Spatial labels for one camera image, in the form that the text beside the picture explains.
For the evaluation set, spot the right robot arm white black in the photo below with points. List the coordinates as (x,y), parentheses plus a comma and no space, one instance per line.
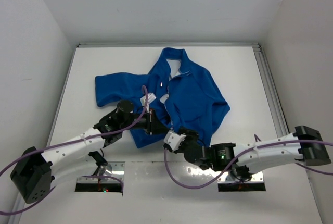
(304,145)

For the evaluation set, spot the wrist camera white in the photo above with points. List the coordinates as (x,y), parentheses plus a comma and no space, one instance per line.
(151,97)
(172,140)

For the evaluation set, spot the aluminium frame rail right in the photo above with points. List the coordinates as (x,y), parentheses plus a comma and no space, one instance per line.
(274,104)

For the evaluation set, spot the blue zip jacket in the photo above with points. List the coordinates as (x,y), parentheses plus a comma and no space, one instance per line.
(185,94)

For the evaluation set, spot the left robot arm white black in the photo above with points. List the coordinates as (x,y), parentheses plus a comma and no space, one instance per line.
(39,171)

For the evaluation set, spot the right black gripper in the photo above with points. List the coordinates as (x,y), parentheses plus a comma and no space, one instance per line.
(190,134)

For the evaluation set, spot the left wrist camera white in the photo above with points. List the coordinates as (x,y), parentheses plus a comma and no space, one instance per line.
(151,97)

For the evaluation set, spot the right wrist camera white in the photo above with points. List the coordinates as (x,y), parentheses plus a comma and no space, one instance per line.
(172,140)

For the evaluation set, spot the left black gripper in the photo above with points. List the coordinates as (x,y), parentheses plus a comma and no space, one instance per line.
(153,124)

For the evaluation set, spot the aluminium frame rail back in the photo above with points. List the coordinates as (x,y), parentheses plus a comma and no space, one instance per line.
(169,44)

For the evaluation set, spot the aluminium frame rail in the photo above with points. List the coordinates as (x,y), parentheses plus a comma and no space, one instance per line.
(274,104)
(169,44)

